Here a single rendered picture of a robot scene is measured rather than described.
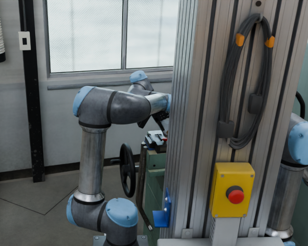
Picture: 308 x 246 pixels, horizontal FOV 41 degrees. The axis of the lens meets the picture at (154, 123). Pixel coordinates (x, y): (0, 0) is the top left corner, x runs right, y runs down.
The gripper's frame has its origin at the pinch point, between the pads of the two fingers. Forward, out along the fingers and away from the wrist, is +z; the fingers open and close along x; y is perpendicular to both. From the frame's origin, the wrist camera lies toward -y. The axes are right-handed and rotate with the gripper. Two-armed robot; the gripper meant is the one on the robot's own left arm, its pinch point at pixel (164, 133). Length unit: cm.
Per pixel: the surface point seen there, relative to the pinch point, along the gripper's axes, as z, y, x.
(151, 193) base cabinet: 41.2, -22.4, 16.4
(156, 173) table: 14.7, -13.4, -5.4
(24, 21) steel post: -57, -40, 127
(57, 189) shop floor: 67, -93, 116
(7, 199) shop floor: 48, -127, 110
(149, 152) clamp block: 4.2, -11.2, -1.4
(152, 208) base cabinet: 49, -27, 14
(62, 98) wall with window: 10, -51, 138
